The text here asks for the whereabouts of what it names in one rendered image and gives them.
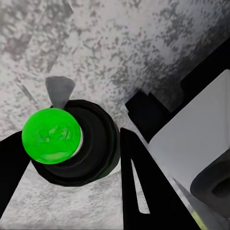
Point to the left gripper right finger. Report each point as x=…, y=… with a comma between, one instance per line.
x=167, y=211

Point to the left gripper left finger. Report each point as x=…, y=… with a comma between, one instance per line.
x=13, y=163

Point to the insectifuge atomizer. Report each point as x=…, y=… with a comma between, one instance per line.
x=74, y=142

